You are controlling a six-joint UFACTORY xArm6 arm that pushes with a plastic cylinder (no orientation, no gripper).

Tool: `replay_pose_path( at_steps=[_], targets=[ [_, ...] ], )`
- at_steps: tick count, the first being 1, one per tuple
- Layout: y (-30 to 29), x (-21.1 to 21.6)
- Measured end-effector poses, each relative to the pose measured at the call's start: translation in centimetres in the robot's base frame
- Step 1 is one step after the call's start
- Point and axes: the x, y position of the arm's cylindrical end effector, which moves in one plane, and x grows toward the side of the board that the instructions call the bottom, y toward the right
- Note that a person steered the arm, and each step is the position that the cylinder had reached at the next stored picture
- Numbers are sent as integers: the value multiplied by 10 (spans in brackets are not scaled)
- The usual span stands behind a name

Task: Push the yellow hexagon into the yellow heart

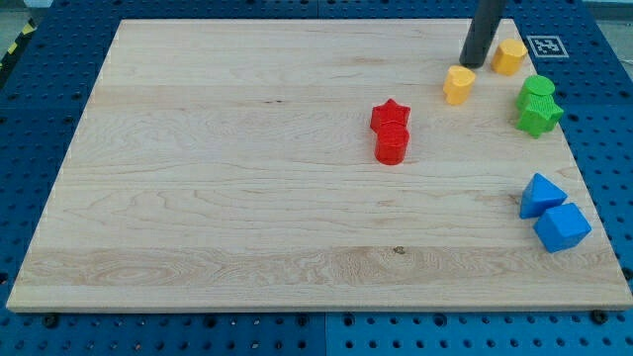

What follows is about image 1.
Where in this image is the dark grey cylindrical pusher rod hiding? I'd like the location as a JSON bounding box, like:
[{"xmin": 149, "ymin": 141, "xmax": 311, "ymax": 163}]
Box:
[{"xmin": 459, "ymin": 0, "xmax": 506, "ymax": 68}]

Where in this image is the yellow hexagon block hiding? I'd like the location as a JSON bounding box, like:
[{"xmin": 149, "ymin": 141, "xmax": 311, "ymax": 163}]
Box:
[{"xmin": 491, "ymin": 39, "xmax": 527, "ymax": 76}]

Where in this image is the yellow heart block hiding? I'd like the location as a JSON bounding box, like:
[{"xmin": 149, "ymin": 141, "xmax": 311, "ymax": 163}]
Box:
[{"xmin": 443, "ymin": 65, "xmax": 477, "ymax": 105}]

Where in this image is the white fiducial marker tag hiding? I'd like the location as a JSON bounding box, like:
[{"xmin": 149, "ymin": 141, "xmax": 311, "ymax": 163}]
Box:
[{"xmin": 526, "ymin": 35, "xmax": 569, "ymax": 58}]

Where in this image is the green cylinder block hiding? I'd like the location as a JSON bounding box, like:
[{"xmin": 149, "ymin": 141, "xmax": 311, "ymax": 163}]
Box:
[{"xmin": 515, "ymin": 74, "xmax": 556, "ymax": 110}]

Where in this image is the green star block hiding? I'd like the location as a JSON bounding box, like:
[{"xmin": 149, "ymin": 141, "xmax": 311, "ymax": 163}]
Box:
[{"xmin": 515, "ymin": 94, "xmax": 564, "ymax": 138}]

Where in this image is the red star block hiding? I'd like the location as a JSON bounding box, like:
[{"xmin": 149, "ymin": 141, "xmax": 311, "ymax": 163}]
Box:
[{"xmin": 370, "ymin": 98, "xmax": 410, "ymax": 133}]

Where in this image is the red cylinder block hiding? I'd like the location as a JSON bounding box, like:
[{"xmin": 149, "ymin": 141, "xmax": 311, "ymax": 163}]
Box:
[{"xmin": 375, "ymin": 123, "xmax": 409, "ymax": 165}]

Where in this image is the blue triangle block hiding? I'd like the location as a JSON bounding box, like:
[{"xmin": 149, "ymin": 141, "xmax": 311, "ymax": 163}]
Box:
[{"xmin": 519, "ymin": 173, "xmax": 568, "ymax": 219}]

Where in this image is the blue cube block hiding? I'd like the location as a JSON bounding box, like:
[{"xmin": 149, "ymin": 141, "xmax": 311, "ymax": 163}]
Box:
[{"xmin": 533, "ymin": 203, "xmax": 591, "ymax": 253}]

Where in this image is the light wooden board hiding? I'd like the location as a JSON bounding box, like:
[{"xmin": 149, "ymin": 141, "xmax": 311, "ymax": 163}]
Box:
[{"xmin": 7, "ymin": 19, "xmax": 632, "ymax": 312}]

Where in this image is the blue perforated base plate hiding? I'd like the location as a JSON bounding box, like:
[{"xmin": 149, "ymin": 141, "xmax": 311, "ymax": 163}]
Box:
[{"xmin": 1, "ymin": 1, "xmax": 632, "ymax": 355}]

